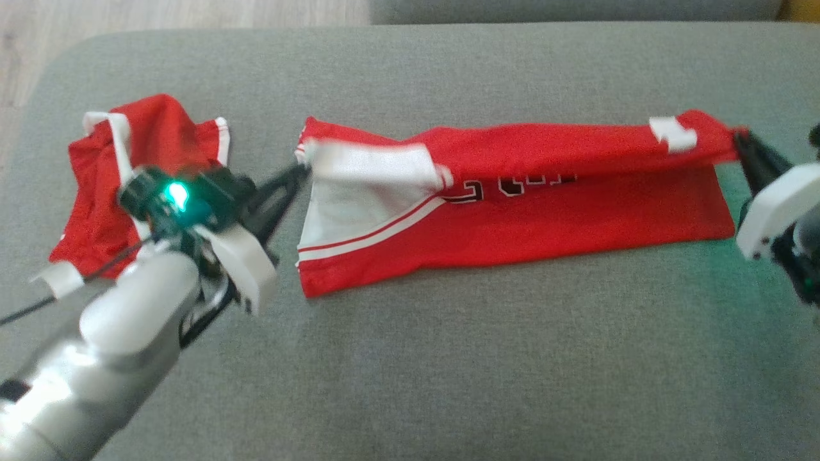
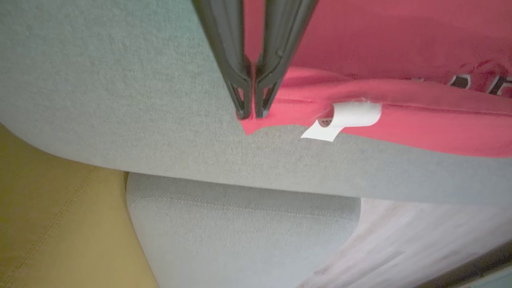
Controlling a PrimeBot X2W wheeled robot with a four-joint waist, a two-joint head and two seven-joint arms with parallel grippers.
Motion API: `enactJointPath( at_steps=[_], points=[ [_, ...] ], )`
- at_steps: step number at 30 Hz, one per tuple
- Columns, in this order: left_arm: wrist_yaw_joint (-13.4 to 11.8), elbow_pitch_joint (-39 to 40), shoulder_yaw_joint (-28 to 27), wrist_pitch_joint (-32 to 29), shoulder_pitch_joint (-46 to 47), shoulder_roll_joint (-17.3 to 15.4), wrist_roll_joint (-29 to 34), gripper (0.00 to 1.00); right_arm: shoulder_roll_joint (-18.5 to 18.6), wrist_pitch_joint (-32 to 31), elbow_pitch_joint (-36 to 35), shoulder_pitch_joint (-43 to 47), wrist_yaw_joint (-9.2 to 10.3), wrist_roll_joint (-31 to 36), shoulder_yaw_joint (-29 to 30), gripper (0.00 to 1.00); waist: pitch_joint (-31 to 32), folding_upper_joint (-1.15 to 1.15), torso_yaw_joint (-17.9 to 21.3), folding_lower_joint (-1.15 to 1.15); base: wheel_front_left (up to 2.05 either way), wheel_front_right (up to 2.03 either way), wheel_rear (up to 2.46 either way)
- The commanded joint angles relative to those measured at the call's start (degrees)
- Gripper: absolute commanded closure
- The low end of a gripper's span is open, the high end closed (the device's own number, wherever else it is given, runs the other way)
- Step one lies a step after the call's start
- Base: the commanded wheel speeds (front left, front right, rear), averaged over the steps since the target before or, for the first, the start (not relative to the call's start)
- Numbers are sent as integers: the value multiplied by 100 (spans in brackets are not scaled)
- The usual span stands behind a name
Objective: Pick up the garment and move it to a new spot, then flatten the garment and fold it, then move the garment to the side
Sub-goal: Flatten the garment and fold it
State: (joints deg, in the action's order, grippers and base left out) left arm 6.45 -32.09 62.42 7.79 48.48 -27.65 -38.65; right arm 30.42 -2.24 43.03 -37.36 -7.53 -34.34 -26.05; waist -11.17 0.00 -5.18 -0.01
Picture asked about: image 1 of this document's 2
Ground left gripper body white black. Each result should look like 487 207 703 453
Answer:
191 167 280 315

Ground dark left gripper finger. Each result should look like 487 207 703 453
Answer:
256 163 313 213
252 172 309 248

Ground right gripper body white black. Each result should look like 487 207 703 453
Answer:
735 163 820 309

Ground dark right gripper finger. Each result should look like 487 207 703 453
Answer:
736 128 794 175
733 135 780 197

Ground red shorts white stripes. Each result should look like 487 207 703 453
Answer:
48 93 231 280

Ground red white basketball jersey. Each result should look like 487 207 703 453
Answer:
294 109 744 299

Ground yellow sofa backrest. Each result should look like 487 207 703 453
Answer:
778 0 820 24

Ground grey sofa cushion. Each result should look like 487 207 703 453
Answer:
368 0 783 26

